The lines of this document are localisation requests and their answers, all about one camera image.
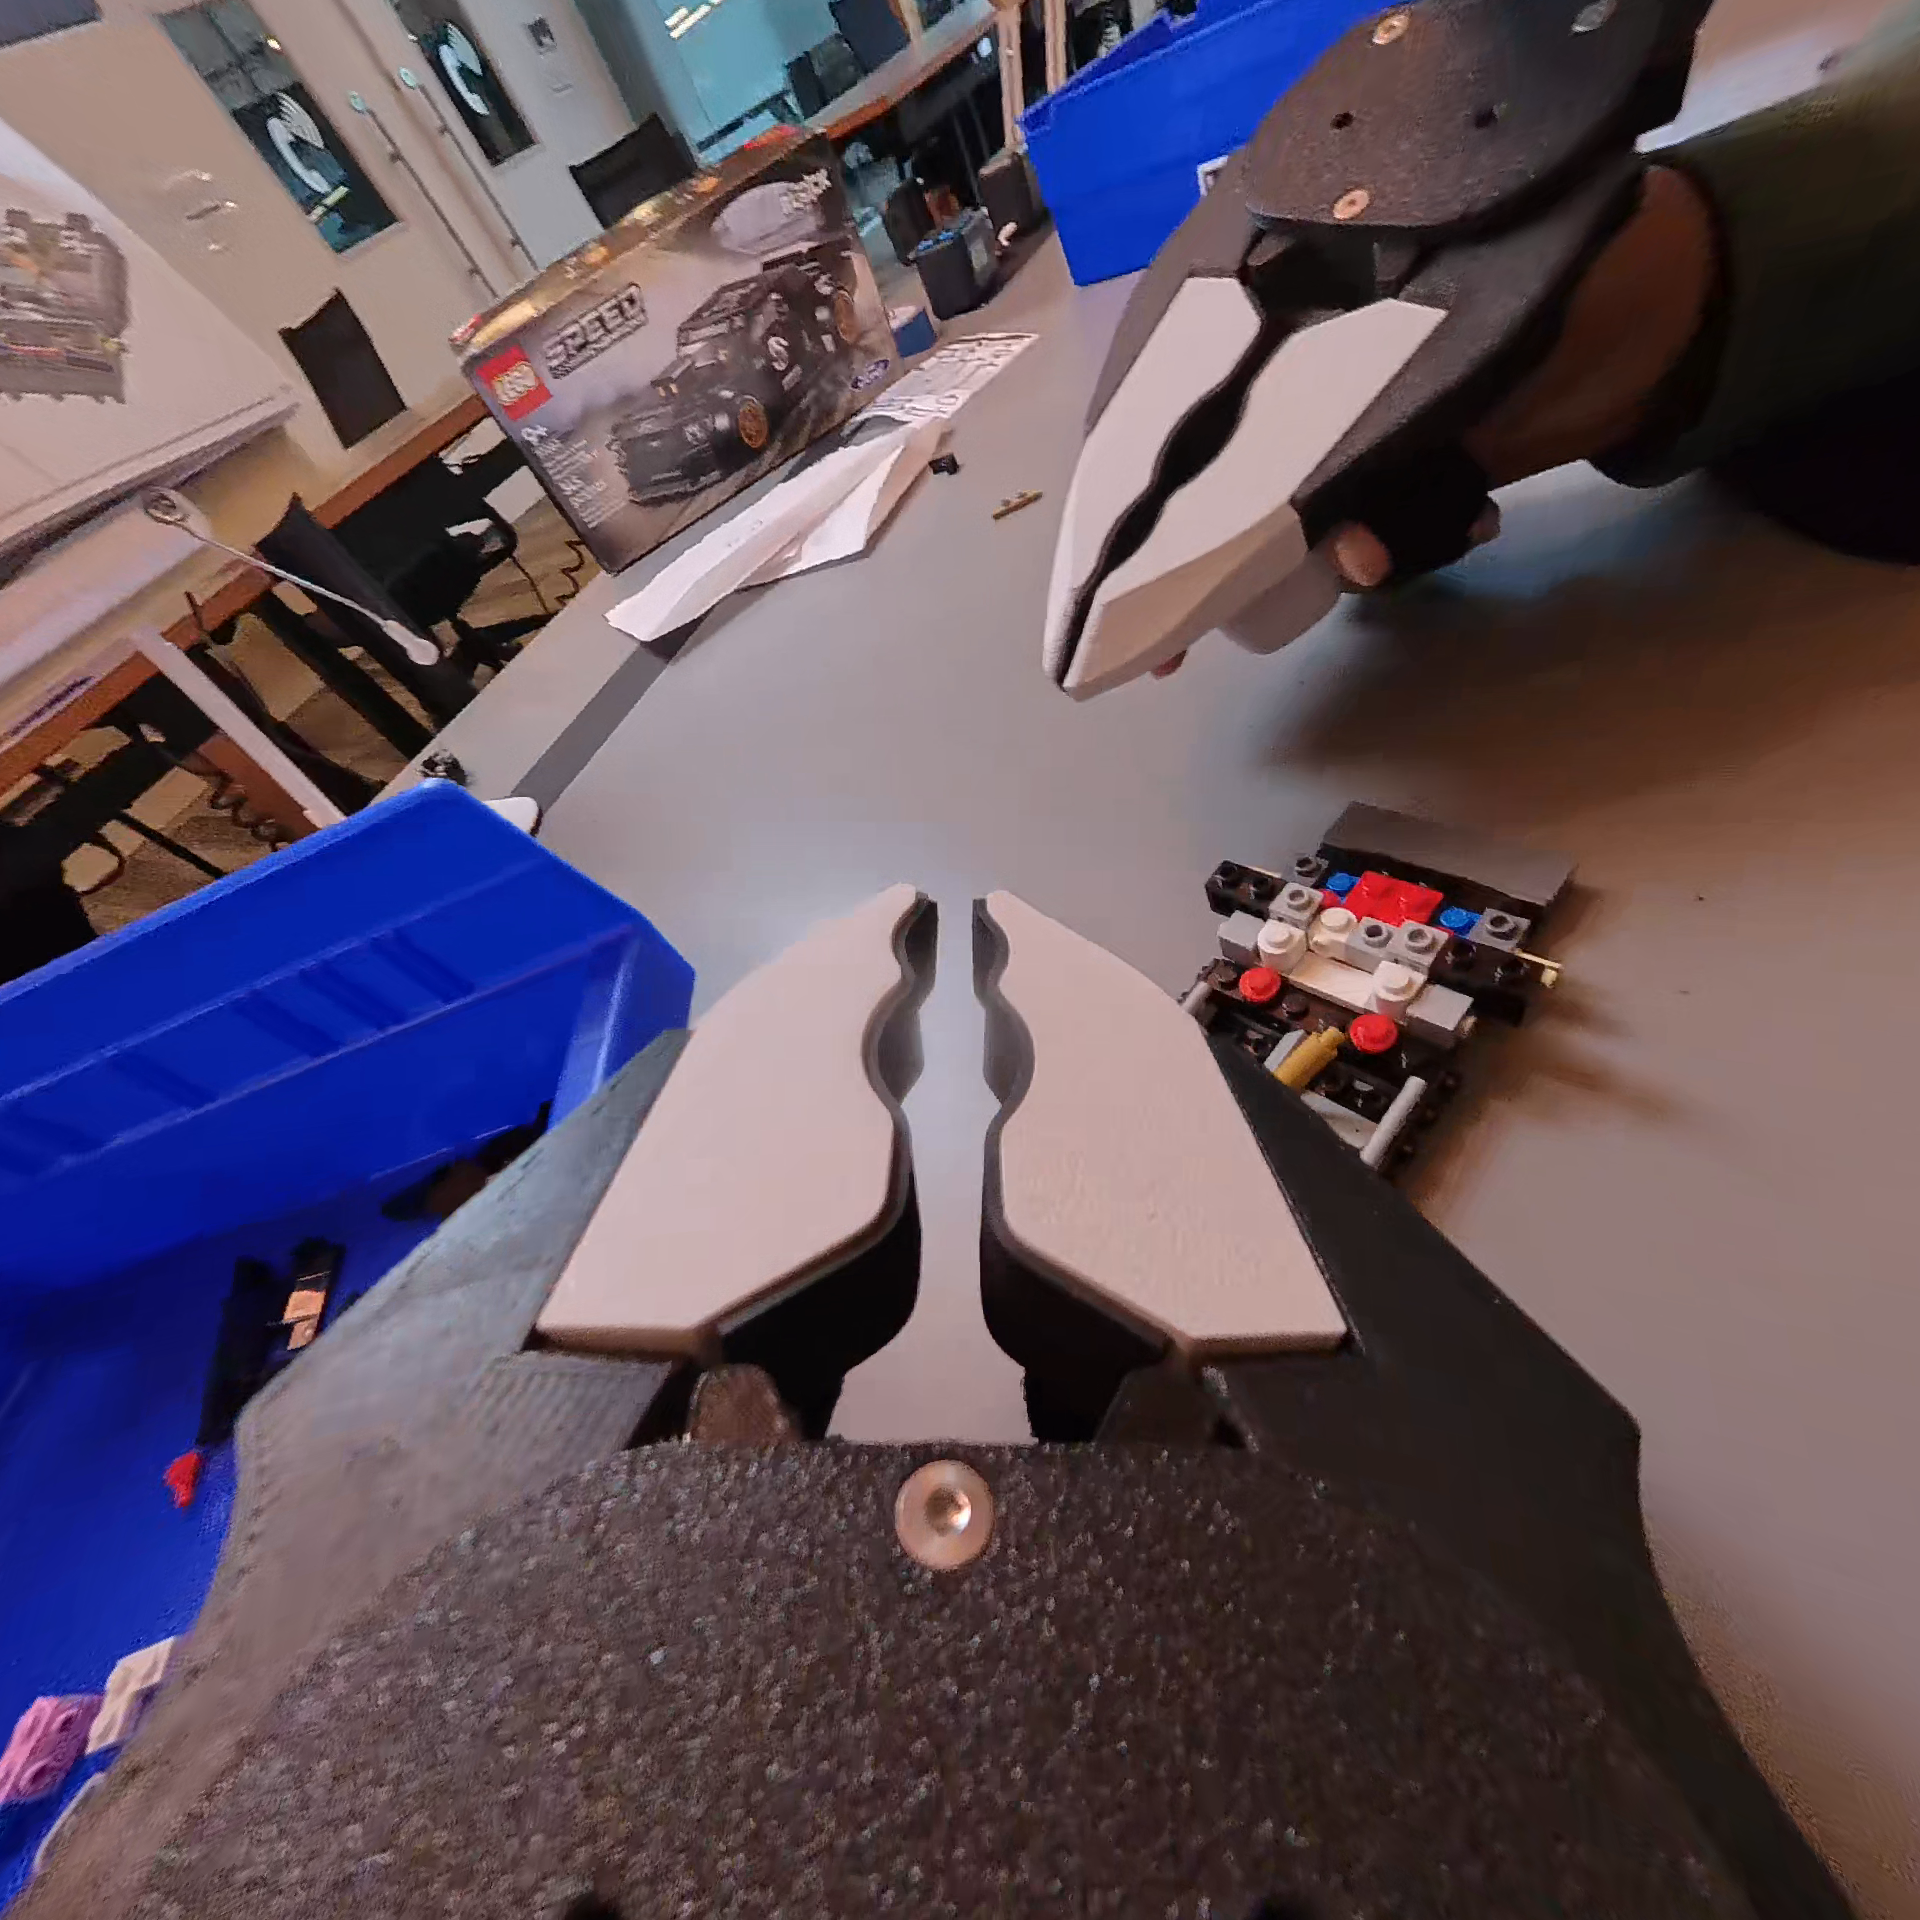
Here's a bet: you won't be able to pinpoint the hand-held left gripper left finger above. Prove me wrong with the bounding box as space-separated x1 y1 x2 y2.
536 888 941 1368

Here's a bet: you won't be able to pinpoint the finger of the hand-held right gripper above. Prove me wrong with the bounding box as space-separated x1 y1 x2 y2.
1067 294 1446 702
1042 279 1281 686

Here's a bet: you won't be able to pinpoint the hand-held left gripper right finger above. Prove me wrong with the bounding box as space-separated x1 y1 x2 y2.
977 890 1354 1376

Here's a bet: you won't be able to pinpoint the lego car model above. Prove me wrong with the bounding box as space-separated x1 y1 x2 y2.
1181 801 1585 1179

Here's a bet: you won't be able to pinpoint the blue plastic bin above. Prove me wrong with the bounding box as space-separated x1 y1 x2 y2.
0 781 700 1920
1014 0 1413 294

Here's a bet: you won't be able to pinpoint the lego instruction booklet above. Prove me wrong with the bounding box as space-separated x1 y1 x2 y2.
0 116 308 646

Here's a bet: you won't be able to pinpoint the lego set box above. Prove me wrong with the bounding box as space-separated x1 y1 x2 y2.
450 157 909 577

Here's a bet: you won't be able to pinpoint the small black device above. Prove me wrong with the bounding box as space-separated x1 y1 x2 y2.
904 204 1011 326

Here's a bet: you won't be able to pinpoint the white paper sheets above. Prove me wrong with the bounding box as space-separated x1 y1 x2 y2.
600 326 1042 656

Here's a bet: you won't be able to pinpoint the black office chair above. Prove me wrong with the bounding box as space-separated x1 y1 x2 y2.
564 116 700 228

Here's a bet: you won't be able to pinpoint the white book stand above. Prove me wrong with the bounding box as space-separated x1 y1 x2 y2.
124 482 547 849

